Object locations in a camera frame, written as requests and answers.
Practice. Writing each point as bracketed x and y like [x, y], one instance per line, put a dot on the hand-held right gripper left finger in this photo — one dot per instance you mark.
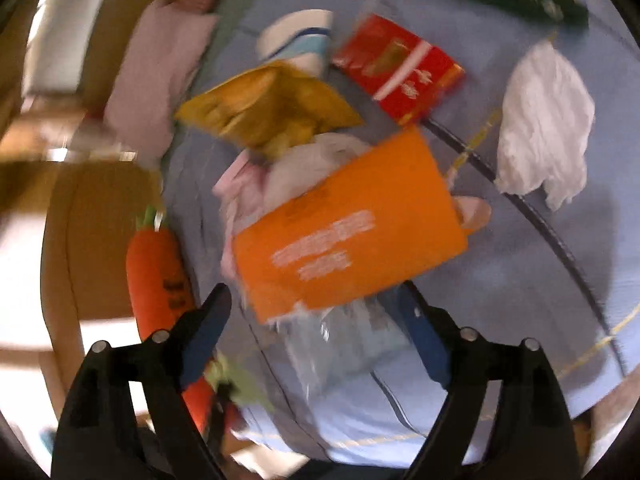
[200, 342]

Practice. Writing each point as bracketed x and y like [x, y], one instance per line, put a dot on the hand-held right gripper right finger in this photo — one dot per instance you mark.
[425, 342]

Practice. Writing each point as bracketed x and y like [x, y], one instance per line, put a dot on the orange packet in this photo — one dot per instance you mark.
[350, 220]

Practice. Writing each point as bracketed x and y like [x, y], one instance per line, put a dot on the white plastic bag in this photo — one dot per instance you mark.
[295, 180]

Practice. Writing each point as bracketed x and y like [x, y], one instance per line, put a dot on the yellow chip bag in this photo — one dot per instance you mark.
[270, 105]

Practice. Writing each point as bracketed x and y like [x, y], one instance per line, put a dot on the orange carrot plush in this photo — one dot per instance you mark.
[155, 275]

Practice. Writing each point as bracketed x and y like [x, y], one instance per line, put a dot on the clear plastic wrapper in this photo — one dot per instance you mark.
[340, 345]

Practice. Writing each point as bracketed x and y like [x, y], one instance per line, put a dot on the blue blanket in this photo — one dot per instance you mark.
[500, 285]

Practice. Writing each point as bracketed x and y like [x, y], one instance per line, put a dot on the large crumpled white tissue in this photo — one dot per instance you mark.
[545, 120]

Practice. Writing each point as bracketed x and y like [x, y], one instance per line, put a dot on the pink pillow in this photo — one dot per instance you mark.
[155, 75]

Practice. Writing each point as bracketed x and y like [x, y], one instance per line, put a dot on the red cardboard box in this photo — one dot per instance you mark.
[400, 70]

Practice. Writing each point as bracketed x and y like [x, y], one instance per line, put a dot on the white blue paper cup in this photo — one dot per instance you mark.
[295, 40]

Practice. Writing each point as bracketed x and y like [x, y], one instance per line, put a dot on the green bed mat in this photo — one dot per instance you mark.
[240, 5]

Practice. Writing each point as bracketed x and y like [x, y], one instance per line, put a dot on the wooden bed frame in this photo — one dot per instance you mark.
[90, 220]

